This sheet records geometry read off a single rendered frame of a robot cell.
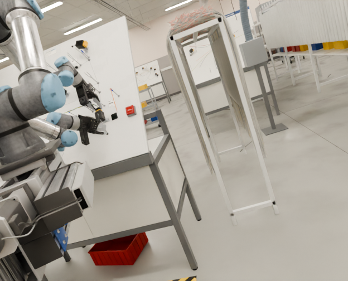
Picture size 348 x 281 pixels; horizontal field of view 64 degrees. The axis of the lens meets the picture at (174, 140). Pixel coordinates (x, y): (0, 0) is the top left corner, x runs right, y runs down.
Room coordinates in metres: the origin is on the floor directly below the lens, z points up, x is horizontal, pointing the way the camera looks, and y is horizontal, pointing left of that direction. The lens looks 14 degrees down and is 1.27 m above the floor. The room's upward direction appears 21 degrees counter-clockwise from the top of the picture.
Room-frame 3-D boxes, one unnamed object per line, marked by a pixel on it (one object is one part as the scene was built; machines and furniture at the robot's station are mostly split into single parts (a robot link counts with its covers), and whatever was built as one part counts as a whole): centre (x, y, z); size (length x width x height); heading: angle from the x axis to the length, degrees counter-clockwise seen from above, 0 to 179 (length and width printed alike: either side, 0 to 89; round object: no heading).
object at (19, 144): (0.97, 0.50, 1.21); 0.15 x 0.15 x 0.10
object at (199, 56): (4.61, -1.17, 0.83); 1.18 x 0.72 x 1.65; 81
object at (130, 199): (1.63, 0.46, 0.60); 0.55 x 0.03 x 0.39; 76
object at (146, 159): (1.68, 0.73, 0.83); 1.18 x 0.05 x 0.06; 76
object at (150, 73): (10.91, 0.16, 0.83); 1.18 x 0.72 x 1.65; 81
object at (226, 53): (2.50, -0.48, 0.78); 1.39 x 0.45 x 1.56; 171
